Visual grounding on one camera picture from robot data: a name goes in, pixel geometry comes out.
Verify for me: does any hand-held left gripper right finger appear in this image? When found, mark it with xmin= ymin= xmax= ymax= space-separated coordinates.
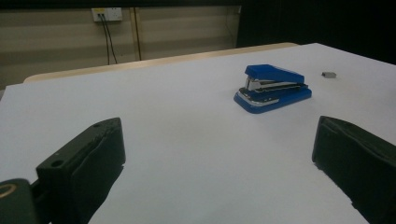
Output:
xmin=311 ymin=115 xmax=396 ymax=224

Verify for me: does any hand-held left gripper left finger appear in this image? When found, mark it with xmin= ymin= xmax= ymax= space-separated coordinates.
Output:
xmin=31 ymin=117 xmax=127 ymax=224

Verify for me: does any blue stapler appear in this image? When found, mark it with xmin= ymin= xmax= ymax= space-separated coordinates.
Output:
xmin=233 ymin=63 xmax=313 ymax=115

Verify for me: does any dark curtain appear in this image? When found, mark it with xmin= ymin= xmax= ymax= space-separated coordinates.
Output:
xmin=236 ymin=0 xmax=396 ymax=65

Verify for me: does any black power cable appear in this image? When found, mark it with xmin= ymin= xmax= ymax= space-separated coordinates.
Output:
xmin=98 ymin=13 xmax=110 ymax=65
xmin=102 ymin=13 xmax=119 ymax=65

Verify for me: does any white wall socket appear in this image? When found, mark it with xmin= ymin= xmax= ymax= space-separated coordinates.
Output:
xmin=91 ymin=7 xmax=123 ymax=22

